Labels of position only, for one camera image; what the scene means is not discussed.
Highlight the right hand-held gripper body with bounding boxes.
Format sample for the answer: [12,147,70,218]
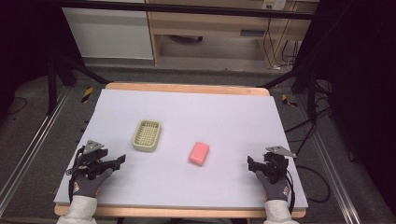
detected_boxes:
[261,145,298,185]

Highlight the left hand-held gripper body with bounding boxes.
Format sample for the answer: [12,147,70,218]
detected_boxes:
[74,139,110,181]

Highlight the beige plastic soap dish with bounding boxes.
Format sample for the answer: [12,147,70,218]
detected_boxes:
[132,119,163,154]

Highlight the pink soap bar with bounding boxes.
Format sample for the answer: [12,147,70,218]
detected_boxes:
[188,141,210,167]

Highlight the person's right hand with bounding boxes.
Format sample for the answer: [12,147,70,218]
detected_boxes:
[255,170,292,203]

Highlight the person's left hand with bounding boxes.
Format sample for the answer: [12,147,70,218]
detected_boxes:
[69,167,114,199]

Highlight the white foam table mat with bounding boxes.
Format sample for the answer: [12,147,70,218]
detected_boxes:
[53,88,309,210]

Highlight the yellow black tape strip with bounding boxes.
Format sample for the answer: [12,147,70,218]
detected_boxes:
[80,86,94,105]
[281,93,299,109]

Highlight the black metal stand leg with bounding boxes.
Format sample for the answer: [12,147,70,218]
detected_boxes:
[256,65,319,123]
[46,55,112,117]

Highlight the wooden table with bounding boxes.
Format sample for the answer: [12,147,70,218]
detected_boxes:
[53,81,307,219]

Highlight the white cabinet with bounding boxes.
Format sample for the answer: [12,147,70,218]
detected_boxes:
[61,7,155,61]

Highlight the black curtain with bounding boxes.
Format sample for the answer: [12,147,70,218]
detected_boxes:
[294,0,396,217]
[0,0,86,110]

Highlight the wooden desk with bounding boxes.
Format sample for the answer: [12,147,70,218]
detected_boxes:
[145,0,320,69]

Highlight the white power strip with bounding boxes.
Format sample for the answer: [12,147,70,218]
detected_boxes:
[262,0,287,10]

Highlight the black metal crossbar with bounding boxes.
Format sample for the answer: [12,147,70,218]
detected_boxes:
[58,0,316,21]

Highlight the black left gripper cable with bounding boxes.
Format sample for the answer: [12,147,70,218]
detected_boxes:
[65,146,86,203]

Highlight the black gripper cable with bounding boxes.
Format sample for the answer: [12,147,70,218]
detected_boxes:
[65,146,86,203]
[270,158,297,215]

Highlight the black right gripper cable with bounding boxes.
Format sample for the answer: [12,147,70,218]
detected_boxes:
[270,158,297,215]

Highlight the black floor cable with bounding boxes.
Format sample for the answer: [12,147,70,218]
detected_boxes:
[283,106,332,204]

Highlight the aluminium floor rail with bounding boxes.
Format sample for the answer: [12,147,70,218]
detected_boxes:
[0,87,72,217]
[296,92,363,224]

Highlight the hanging desk cables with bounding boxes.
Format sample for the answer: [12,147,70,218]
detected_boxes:
[262,17,301,69]

